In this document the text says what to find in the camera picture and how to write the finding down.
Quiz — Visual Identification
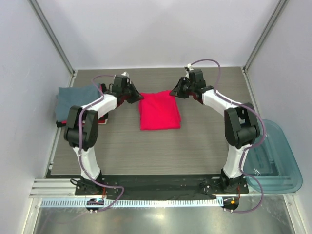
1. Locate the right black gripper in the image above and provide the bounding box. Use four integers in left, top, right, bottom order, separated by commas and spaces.
171, 77, 195, 99

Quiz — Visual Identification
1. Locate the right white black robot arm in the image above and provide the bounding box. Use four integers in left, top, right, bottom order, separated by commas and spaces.
170, 68, 260, 193

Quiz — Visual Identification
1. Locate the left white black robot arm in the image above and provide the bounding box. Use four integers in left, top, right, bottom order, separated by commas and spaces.
64, 72, 144, 195

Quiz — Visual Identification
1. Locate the folded grey-blue t shirt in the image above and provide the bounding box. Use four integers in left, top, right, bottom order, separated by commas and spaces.
55, 83, 101, 122

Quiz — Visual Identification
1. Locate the folded black t shirt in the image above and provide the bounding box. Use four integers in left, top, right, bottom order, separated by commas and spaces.
56, 83, 109, 128

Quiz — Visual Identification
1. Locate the blue plastic bin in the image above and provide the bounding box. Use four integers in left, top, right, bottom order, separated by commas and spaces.
243, 119, 303, 194

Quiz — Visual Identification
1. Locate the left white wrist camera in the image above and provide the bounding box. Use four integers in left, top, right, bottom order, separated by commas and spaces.
121, 72, 129, 77

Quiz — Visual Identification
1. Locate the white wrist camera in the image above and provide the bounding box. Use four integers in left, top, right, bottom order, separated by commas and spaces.
184, 63, 194, 79
121, 72, 129, 77

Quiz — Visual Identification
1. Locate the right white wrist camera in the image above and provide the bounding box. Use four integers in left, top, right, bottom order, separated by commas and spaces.
184, 63, 194, 79

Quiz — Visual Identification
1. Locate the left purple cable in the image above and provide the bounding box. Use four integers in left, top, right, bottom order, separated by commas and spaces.
78, 74, 125, 212

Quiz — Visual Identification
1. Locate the right aluminium frame post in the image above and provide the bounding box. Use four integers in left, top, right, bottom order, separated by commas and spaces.
242, 0, 291, 73

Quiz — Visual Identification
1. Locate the aluminium frame post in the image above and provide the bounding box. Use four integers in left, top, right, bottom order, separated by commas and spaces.
242, 0, 291, 73
28, 0, 75, 77

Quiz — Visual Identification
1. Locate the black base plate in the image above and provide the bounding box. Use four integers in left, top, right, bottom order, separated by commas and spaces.
70, 174, 249, 200

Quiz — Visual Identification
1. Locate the slotted cable duct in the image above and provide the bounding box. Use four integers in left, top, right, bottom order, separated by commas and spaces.
40, 197, 223, 209

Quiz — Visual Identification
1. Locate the left aluminium frame post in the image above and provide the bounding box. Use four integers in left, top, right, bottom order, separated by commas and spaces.
28, 0, 75, 77

